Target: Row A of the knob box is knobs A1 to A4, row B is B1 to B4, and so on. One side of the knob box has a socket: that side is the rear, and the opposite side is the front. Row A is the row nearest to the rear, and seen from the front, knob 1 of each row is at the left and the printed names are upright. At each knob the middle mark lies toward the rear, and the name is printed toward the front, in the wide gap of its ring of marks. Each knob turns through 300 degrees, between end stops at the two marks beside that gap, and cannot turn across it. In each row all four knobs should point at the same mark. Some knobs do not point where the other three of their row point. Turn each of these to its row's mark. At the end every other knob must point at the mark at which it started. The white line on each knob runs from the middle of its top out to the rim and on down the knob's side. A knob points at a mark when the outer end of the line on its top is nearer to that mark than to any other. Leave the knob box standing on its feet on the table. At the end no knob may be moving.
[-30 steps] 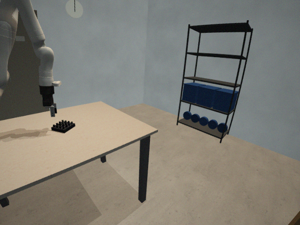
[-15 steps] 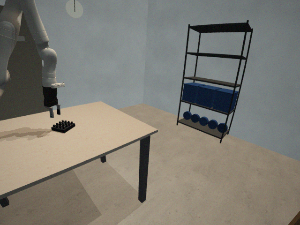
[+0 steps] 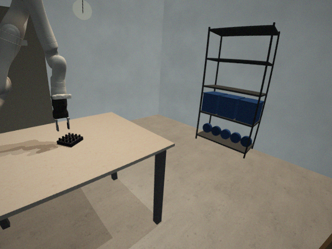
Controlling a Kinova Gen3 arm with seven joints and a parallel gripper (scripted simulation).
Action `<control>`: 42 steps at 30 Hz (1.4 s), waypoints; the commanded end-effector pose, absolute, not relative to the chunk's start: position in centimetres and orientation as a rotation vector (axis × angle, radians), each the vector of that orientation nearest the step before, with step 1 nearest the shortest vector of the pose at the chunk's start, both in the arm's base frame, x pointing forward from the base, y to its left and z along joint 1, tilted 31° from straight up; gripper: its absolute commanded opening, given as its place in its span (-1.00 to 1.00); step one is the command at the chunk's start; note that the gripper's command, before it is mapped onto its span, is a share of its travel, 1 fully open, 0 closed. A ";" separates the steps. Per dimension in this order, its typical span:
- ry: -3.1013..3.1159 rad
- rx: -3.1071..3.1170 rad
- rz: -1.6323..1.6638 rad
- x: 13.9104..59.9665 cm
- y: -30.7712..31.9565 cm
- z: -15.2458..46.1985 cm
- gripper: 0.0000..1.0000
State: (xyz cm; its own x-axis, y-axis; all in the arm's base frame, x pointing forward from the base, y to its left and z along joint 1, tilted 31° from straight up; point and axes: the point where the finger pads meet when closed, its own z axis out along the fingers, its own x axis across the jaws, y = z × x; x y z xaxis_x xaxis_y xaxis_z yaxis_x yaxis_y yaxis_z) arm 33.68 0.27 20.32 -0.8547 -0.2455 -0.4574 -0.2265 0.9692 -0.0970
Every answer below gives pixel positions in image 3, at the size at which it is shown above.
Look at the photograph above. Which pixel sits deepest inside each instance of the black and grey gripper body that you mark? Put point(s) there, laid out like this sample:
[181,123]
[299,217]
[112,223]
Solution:
[59,102]

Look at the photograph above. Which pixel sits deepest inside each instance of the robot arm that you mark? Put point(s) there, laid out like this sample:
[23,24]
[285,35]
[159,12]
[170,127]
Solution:
[12,31]

